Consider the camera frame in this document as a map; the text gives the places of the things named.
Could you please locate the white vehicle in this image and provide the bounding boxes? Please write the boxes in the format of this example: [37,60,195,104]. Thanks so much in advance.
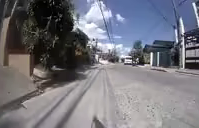
[123,55,134,66]

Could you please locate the large dark leafy tree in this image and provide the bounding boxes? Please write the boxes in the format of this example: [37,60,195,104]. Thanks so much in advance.
[20,0,76,73]

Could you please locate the grey concrete road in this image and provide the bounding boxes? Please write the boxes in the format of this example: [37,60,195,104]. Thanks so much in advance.
[0,63,199,128]

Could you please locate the small green tree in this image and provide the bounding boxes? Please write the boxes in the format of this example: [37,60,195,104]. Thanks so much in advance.
[130,39,145,65]

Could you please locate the robot's own part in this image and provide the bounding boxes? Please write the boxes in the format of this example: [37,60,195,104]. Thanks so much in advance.
[91,115,106,128]

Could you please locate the blue building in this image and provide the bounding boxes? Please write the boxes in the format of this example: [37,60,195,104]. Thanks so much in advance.
[143,39,180,68]

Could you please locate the tan wall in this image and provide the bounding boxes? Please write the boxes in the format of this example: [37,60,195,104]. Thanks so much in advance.
[0,0,35,76]

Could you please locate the raised grey concrete sidewalk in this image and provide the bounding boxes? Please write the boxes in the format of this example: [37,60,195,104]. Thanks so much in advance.
[0,61,101,111]

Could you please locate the building with white pillars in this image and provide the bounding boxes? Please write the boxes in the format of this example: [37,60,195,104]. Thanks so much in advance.
[178,0,199,69]

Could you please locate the overhead wires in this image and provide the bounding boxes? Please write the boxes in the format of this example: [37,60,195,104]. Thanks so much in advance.
[96,0,199,54]

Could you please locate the pale concrete planter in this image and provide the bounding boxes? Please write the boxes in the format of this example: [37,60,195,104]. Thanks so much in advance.
[32,64,56,80]

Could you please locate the dark utility pole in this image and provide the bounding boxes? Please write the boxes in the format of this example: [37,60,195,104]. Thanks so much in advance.
[171,0,182,68]

